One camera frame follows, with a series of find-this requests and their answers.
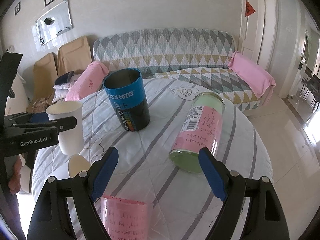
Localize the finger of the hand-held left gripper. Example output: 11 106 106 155
28 112 50 123
4 114 77 132

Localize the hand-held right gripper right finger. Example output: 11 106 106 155
199 147 290 240

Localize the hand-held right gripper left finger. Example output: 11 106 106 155
26 147 119 240

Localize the white paper cup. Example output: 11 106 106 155
46 101 83 155
68 154 92 179

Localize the blue and black cup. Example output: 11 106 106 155
103 68 151 132

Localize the white patterned pillow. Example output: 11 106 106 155
52 74 81 102

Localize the dark cloth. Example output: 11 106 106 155
55 71 74 85

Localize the pink towel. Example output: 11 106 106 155
65 61 110 102
228 51 276 105

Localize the whiteboard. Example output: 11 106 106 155
35 0 73 46

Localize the sofa with diamond pattern cover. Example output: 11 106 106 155
93 28 275 111

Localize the dark dining chair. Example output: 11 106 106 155
300 66 320 112

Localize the white door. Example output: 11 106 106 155
241 0 266 63

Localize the red paper door decoration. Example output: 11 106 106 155
244 0 256 18

